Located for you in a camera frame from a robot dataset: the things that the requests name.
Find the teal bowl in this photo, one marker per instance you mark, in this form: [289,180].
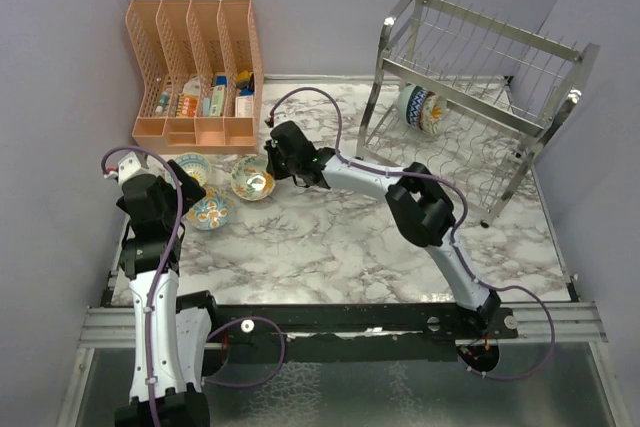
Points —
[402,101]

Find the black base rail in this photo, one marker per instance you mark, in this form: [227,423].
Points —
[317,333]

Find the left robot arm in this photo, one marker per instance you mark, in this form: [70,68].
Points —
[170,330]

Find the orange star flower bowl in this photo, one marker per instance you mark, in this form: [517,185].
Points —
[432,113]

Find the small bottle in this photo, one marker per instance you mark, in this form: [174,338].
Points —
[163,104]

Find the green white box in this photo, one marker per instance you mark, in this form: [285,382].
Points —
[217,101]

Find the red patterned bowl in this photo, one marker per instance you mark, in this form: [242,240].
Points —
[416,105]

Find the green leaf orange flower bowl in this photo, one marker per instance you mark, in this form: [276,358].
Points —
[250,180]

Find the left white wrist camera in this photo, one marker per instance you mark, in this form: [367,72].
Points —
[131,165]

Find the steel dish rack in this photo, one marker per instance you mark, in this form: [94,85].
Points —
[509,91]

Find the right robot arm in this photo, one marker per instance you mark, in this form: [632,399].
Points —
[422,210]

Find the orange snack box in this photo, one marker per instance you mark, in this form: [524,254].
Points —
[187,105]

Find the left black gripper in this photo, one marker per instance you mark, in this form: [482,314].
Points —
[192,191]

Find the blue orange floral bowl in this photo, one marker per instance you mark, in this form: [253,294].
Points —
[213,211]

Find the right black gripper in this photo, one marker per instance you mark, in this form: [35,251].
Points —
[272,152]

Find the white blue box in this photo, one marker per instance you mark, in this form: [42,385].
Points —
[244,104]

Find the peach plastic desk organizer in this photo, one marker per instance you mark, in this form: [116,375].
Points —
[189,46]

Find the blue yellow sun bowl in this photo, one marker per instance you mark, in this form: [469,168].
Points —
[195,165]

